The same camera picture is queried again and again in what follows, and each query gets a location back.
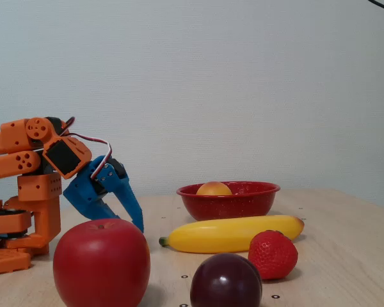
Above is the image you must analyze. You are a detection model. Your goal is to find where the blue gripper with motor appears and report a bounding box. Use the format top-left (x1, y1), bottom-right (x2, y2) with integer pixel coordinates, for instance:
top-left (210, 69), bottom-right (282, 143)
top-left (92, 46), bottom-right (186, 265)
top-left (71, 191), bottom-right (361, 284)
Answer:
top-left (63, 155), bottom-right (145, 233)

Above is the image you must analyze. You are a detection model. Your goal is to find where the yellow orange toy peach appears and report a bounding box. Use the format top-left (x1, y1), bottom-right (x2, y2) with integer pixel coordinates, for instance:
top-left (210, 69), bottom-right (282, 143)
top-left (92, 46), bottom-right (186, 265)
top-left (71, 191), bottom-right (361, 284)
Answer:
top-left (196, 181), bottom-right (233, 196)

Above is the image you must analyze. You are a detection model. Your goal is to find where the red speckled enamel bowl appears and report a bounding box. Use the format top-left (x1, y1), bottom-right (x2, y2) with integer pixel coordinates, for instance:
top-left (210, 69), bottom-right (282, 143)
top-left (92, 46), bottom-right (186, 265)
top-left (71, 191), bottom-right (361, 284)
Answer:
top-left (175, 181), bottom-right (281, 222)

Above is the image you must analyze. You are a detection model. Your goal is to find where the red toy apple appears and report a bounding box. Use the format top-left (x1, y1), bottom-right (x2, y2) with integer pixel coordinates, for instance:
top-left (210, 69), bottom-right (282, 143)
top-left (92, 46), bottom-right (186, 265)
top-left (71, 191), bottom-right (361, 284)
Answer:
top-left (52, 218), bottom-right (151, 307)

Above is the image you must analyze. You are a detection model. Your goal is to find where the yellow toy banana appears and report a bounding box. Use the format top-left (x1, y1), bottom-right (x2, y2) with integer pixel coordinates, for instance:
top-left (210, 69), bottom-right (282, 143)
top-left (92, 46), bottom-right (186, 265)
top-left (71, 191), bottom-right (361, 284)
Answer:
top-left (159, 214), bottom-right (305, 254)

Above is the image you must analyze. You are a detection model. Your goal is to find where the dark purple toy plum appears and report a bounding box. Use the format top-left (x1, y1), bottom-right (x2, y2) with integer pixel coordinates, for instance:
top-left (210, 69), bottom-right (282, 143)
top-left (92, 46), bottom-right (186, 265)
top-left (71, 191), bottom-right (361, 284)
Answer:
top-left (189, 253), bottom-right (263, 307)

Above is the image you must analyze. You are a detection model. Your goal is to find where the red toy strawberry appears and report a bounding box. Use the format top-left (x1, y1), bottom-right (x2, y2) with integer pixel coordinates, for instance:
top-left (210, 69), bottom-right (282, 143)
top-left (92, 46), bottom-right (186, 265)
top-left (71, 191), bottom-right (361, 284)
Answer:
top-left (248, 230), bottom-right (299, 281)

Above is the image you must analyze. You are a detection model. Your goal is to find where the red white gripper servo cable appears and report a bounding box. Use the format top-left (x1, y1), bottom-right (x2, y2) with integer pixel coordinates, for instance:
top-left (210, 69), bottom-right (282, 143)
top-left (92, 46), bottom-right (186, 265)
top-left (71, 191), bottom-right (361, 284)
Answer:
top-left (62, 116), bottom-right (113, 180)

